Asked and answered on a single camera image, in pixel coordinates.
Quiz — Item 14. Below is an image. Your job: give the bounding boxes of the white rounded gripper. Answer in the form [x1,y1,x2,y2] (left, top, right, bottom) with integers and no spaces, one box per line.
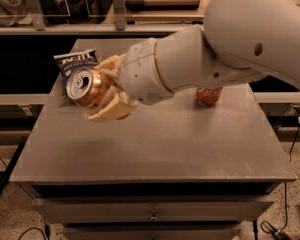
[87,38,174,122]

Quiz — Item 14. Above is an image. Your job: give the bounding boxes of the orange LaCroix can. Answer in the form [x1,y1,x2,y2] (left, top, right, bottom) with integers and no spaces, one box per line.
[66,67,112,108]

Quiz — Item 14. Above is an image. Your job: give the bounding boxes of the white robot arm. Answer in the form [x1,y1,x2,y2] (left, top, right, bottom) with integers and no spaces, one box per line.
[88,0,300,122]

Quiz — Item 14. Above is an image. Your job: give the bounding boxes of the red Coca-Cola can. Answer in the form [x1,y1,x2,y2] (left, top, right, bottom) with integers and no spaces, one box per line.
[196,87,223,105]

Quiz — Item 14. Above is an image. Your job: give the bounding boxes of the blue salt vinegar chip bag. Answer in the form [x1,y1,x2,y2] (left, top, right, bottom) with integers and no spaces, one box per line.
[54,49,98,92]

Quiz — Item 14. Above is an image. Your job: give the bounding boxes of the grey cabinet drawer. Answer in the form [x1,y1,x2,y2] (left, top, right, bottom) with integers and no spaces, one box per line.
[32,196,273,224]

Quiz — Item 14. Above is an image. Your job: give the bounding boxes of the metal bracket middle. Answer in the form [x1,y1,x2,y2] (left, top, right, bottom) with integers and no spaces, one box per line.
[112,0,126,31]

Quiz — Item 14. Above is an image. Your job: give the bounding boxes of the metal bracket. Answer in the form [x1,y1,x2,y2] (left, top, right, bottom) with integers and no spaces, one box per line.
[25,0,46,31]
[112,0,126,31]

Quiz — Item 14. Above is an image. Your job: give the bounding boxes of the metal bracket left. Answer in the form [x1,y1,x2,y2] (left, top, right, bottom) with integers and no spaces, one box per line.
[25,0,46,31]

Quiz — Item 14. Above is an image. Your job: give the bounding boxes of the black cable left floor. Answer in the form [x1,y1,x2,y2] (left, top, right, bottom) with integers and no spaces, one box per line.
[16,218,51,240]

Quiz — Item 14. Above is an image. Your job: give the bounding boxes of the black cable floor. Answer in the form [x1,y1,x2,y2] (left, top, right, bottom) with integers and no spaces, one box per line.
[16,218,51,240]
[259,115,300,240]

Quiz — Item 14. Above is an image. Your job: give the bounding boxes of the black cable right floor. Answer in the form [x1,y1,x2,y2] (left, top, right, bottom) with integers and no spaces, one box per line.
[259,115,300,240]

